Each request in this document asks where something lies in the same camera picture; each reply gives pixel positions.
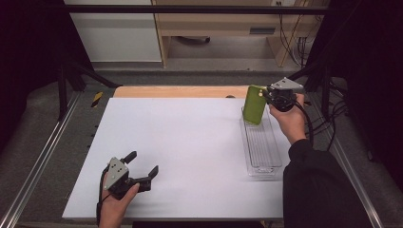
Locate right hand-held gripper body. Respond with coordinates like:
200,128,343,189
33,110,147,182
267,76,305,113

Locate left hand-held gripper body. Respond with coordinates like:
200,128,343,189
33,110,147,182
103,157,153,201

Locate green phone case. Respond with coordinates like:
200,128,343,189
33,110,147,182
241,84,268,126

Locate clear plastic tray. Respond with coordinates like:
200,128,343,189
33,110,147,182
239,105,284,179

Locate person's right hand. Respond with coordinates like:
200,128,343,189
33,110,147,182
268,93,308,146

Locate person's left hand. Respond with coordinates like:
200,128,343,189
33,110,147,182
98,181,141,228

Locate white board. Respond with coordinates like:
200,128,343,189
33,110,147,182
62,97,297,221

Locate yellow clamp left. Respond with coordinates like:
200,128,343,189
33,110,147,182
90,91,105,109

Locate light wooden desk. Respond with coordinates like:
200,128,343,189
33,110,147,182
151,0,321,68

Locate wooden table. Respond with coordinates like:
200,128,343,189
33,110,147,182
112,85,252,100

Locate dark curtain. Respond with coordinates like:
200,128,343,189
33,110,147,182
0,0,94,153
303,0,403,194

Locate white cabinet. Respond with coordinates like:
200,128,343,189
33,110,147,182
64,0,163,63

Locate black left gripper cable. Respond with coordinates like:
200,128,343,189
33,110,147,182
95,166,110,226

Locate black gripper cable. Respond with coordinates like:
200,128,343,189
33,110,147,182
294,99,316,148
95,166,110,226

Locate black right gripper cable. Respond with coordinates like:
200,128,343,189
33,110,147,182
294,99,316,148

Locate black metal frame strut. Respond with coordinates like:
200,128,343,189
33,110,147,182
286,58,335,122
56,58,124,122

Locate hanging cables under desk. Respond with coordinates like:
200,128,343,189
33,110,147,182
277,1,313,68

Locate bundle of black floor cables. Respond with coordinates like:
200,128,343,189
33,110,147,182
303,79,351,153

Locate aluminium rail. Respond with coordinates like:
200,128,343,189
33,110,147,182
0,90,83,228
312,94,385,228

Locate black horizontal frame bar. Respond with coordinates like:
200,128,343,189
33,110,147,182
58,4,341,15

